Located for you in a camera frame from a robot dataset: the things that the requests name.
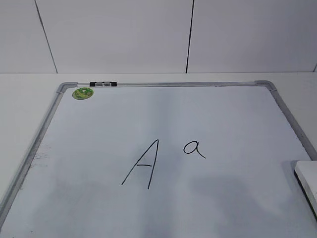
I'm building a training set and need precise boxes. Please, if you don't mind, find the white whiteboard with grey frame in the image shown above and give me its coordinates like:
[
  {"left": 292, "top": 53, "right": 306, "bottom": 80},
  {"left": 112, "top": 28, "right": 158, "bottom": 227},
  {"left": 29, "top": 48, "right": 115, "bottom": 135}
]
[{"left": 0, "top": 82, "right": 317, "bottom": 238}]

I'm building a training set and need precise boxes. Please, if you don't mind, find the black grey frame clip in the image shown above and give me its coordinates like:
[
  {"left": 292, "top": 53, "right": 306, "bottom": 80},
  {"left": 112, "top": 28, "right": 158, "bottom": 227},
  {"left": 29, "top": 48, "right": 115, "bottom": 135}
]
[{"left": 89, "top": 81, "right": 117, "bottom": 87}]

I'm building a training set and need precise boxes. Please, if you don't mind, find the white whiteboard eraser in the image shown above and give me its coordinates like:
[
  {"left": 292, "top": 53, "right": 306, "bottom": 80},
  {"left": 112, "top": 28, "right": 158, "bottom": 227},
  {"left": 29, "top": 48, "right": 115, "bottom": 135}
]
[{"left": 294, "top": 161, "right": 317, "bottom": 217}]

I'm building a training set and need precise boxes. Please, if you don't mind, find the round green magnet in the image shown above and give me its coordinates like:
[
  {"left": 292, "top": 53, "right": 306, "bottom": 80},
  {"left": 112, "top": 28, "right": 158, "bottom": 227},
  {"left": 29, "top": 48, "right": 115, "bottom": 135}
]
[{"left": 72, "top": 87, "right": 94, "bottom": 100}]

